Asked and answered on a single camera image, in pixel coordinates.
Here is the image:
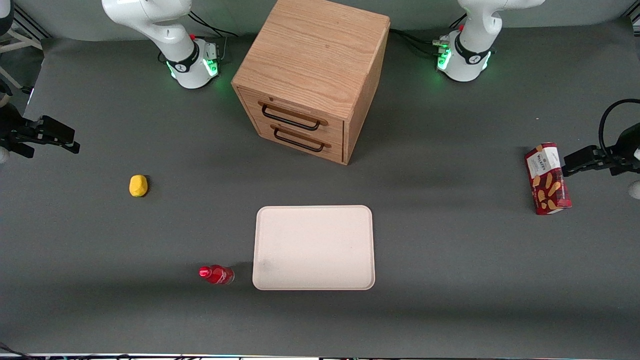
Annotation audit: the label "red coke bottle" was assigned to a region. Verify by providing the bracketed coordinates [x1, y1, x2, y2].
[198, 264, 235, 286]

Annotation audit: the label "aluminium frame rail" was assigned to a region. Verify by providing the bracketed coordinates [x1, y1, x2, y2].
[11, 4, 52, 41]

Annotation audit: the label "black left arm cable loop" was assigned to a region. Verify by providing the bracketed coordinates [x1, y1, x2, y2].
[598, 98, 640, 157]

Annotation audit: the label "black left arm base cables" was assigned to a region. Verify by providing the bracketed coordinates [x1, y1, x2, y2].
[389, 14, 468, 57]

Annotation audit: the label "black arm base cables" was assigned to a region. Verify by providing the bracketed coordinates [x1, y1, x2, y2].
[187, 10, 240, 39]
[389, 14, 468, 57]

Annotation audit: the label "yellow lemon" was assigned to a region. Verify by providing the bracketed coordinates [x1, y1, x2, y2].
[129, 174, 149, 198]

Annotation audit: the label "black wire drawer handle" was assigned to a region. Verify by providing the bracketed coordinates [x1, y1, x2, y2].
[258, 101, 329, 132]
[270, 125, 332, 153]

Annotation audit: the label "oak wooden drawer cabinet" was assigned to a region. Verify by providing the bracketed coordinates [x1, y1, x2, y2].
[231, 0, 391, 166]

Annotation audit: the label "beige plastic tray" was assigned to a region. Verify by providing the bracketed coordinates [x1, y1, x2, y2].
[252, 205, 376, 291]

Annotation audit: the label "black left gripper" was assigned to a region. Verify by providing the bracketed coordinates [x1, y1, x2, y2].
[562, 124, 640, 178]

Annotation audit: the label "white metal stand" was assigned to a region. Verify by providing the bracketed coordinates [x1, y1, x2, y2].
[0, 27, 44, 92]

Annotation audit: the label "black right arm base cables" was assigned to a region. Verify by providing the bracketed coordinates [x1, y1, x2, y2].
[187, 10, 240, 39]

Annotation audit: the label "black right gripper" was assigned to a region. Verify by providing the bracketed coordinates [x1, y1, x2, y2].
[0, 102, 81, 159]

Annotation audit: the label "red biscuit box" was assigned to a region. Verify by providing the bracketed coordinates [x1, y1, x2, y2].
[524, 142, 573, 216]

